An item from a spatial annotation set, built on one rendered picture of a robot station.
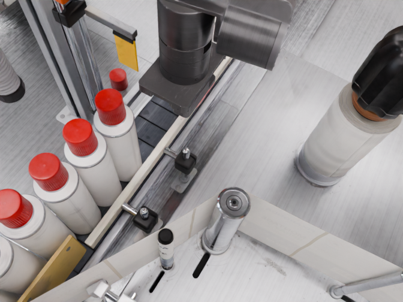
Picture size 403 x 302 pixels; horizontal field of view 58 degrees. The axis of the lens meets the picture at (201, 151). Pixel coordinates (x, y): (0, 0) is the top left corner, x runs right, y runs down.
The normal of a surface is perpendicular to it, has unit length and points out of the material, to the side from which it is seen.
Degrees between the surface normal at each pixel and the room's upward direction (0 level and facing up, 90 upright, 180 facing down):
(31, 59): 0
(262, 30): 39
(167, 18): 90
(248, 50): 76
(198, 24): 89
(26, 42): 0
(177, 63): 90
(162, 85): 1
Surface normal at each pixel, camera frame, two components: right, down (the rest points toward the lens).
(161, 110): 0.07, -0.44
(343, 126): -0.84, 0.46
